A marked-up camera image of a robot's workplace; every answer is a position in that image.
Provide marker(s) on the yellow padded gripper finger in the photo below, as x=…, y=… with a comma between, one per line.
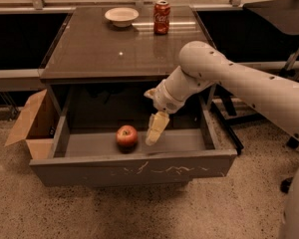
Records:
x=150, y=93
x=157, y=124

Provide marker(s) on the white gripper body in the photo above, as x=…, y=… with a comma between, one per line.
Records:
x=163, y=99

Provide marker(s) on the red apple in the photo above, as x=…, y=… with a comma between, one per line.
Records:
x=127, y=136

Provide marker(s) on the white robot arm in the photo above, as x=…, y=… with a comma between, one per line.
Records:
x=276, y=98

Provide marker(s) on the grey counter cabinet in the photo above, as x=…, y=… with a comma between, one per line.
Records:
x=109, y=68

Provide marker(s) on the grey open top drawer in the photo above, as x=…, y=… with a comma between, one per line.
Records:
x=85, y=151

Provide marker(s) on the white ceramic bowl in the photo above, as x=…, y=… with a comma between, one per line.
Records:
x=122, y=17

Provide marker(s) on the red cola can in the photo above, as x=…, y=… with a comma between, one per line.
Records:
x=161, y=12

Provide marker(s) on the brown cardboard box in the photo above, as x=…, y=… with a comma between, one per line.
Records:
x=35, y=125

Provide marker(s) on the dark side table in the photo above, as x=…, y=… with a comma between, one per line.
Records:
x=263, y=35

